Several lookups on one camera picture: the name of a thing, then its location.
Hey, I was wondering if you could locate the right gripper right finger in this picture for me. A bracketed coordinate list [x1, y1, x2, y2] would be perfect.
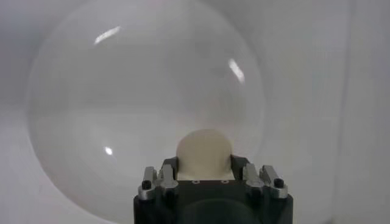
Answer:
[230, 154, 289, 200]

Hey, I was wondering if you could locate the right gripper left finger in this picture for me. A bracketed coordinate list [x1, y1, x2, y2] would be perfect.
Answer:
[137, 156, 179, 201]

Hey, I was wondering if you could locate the white round plate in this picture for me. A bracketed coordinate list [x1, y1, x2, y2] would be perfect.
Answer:
[26, 0, 266, 224]

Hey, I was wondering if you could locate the white steamed baozi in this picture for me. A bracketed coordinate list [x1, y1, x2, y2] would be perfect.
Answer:
[175, 128, 235, 181]

